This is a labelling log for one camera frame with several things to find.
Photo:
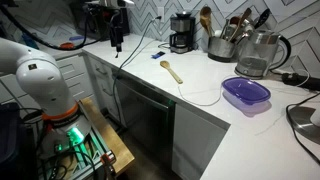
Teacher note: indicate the wooden board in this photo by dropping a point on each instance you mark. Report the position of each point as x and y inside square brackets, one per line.
[106, 133]

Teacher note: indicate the glass electric kettle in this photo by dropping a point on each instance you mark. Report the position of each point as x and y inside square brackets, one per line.
[256, 53]

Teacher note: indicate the black steel coffee maker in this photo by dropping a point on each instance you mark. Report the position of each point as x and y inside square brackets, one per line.
[181, 30]

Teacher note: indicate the robot mount with green light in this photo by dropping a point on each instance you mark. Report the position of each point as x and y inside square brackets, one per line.
[71, 136]

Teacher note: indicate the steel utensil crock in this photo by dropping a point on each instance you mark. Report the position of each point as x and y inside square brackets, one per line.
[220, 50]

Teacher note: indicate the metal kitchen utensil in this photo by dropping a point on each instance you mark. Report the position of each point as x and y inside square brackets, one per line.
[228, 31]

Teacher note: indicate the wooden spatula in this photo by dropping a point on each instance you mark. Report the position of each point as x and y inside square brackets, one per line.
[241, 23]

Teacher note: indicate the small orange object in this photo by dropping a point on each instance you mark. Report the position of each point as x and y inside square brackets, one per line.
[67, 46]

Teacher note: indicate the black spatula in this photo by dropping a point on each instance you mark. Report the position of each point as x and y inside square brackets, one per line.
[262, 17]

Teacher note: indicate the small blue packet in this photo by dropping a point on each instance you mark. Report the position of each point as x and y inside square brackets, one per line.
[156, 55]

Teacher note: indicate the white wall outlet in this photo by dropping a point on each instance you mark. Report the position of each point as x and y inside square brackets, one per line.
[160, 11]

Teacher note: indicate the box with blue lid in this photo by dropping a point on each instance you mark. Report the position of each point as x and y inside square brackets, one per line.
[76, 38]

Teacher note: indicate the grey cabinet door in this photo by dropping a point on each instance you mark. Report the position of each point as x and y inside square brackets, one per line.
[196, 143]

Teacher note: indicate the purple plastic food container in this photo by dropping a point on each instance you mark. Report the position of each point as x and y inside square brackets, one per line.
[245, 90]

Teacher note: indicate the dark storage bin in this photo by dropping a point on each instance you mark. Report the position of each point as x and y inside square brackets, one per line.
[10, 140]

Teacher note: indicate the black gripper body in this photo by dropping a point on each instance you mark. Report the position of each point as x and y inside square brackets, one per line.
[116, 35]

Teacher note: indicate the metal robot cart frame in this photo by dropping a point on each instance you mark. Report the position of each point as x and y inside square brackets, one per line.
[90, 163]

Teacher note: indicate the large wooden spoon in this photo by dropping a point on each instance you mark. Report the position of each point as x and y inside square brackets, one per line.
[206, 18]

